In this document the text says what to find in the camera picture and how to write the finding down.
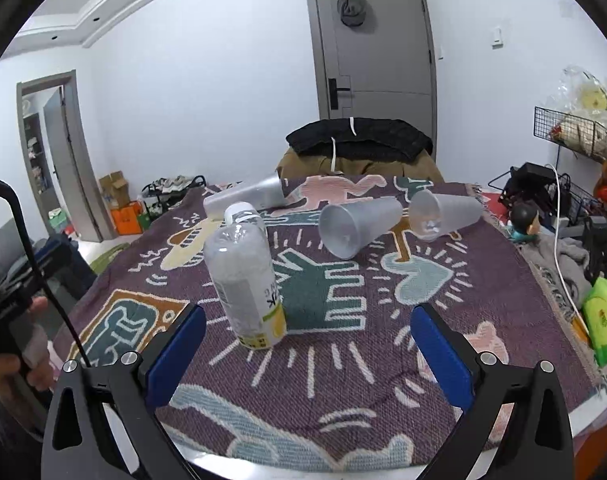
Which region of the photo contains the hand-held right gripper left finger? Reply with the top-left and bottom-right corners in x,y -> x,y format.
40,302 -> 207,480

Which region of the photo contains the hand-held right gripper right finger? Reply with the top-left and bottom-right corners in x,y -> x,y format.
411,302 -> 577,480

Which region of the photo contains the translucent plastic cup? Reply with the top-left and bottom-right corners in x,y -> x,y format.
408,189 -> 484,242
318,197 -> 404,261
203,172 -> 289,221

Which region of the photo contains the person's left hand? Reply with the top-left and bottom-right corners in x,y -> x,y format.
0,296 -> 56,433

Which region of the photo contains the clear plastic bottle yellow label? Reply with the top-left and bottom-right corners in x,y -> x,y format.
204,201 -> 287,350

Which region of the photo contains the purple printed blanket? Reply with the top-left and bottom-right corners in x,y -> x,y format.
53,175 -> 601,473

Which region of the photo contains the green floor mat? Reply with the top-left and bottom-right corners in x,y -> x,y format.
86,242 -> 129,276

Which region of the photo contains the grey cloth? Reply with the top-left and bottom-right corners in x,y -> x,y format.
523,235 -> 595,311

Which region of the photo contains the orange box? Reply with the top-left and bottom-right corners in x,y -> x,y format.
110,201 -> 146,236

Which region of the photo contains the grey open door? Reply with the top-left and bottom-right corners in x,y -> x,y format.
43,72 -> 116,243

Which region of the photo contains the storage shelf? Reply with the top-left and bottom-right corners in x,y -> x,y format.
22,112 -> 51,196

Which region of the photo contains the cardboard box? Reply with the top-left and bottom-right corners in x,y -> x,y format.
99,171 -> 130,209

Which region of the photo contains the round-headed toy figure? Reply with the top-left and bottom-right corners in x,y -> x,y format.
506,202 -> 540,244

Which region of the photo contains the black shoe rack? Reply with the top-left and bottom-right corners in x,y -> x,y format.
142,175 -> 207,222

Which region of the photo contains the green wet wipes packet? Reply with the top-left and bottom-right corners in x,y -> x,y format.
581,277 -> 607,367

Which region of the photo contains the black jacket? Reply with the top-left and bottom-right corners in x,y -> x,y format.
286,117 -> 433,162

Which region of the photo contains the brown chair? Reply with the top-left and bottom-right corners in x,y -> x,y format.
276,151 -> 444,184

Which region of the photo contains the clear plastic bag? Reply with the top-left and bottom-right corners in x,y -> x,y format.
548,65 -> 607,156

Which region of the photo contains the grey hat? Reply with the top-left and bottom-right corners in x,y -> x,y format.
336,0 -> 368,27

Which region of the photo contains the black cable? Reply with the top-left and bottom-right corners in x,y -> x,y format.
0,176 -> 91,367

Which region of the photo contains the white cable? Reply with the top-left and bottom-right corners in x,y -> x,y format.
546,164 -> 589,322

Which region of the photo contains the black wire crate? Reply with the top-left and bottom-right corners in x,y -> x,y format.
498,162 -> 604,226

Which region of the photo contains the black wire basket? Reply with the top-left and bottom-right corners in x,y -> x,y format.
533,106 -> 607,163

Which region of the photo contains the black door lock handle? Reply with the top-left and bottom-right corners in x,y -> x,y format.
328,77 -> 351,110

